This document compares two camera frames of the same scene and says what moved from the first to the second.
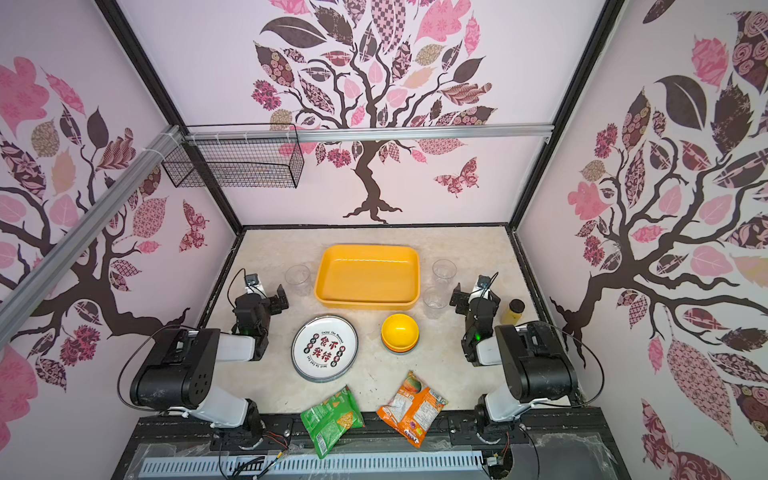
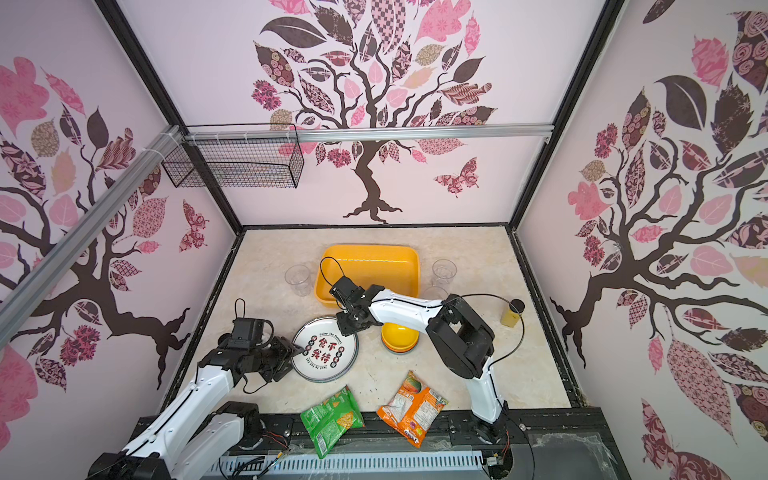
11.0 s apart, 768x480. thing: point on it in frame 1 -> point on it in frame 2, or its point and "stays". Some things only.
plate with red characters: (324, 347) stays
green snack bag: (329, 422) stays
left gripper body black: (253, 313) -> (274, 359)
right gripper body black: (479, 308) -> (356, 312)
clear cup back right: (443, 271) stays
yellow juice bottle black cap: (514, 312) stays
